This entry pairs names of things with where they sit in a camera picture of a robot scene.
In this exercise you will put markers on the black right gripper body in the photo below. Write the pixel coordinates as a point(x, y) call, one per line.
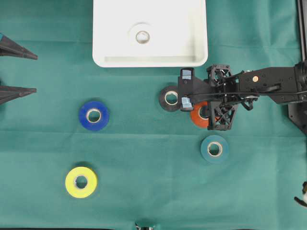
point(223, 102)

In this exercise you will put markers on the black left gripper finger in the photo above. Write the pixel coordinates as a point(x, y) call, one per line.
point(8, 93)
point(12, 49)

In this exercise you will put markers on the orange tape roll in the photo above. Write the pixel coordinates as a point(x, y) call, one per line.
point(200, 115)

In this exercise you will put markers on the white tape roll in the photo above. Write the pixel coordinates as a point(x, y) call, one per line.
point(140, 34)

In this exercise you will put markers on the black tape roll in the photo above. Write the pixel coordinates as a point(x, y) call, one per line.
point(170, 107)

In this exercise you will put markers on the teal green tape roll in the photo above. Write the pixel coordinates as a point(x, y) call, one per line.
point(215, 149)

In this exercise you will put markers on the blue tape roll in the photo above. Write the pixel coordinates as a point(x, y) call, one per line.
point(93, 115)

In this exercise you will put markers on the white plastic case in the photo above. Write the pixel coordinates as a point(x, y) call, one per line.
point(179, 37)

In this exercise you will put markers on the yellow tape roll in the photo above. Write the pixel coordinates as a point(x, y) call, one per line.
point(81, 182)

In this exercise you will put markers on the green table cloth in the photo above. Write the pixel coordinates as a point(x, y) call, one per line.
point(148, 161)

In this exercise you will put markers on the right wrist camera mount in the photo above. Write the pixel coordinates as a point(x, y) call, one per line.
point(192, 90)

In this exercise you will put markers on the black and white cable clip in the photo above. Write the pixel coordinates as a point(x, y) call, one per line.
point(303, 200)

